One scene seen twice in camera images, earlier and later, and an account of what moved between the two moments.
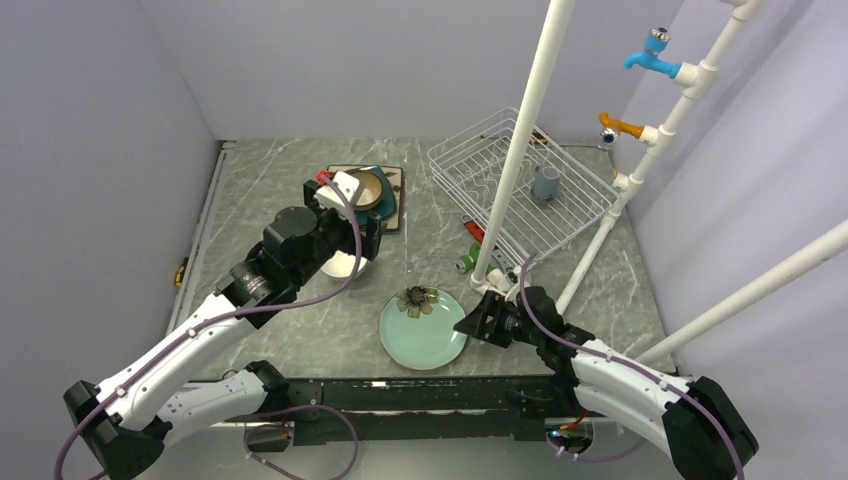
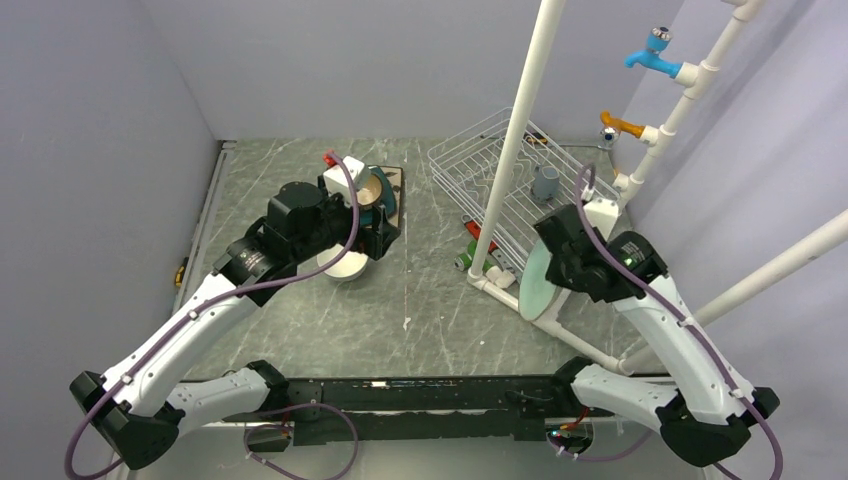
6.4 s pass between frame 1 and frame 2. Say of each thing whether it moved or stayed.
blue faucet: stayed
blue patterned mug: stayed
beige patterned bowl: stayed
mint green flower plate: moved
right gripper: moved
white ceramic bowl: stayed
